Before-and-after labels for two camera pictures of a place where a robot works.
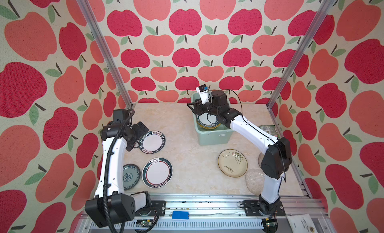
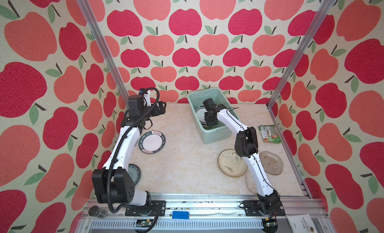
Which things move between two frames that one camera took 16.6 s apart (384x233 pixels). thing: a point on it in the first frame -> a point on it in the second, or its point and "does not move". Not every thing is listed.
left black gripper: (140, 132) -> (162, 109)
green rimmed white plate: (152, 142) does not move
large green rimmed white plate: (157, 173) -> (200, 111)
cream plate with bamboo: (232, 163) does not move
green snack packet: (270, 129) does not move
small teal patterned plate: (131, 174) does not move
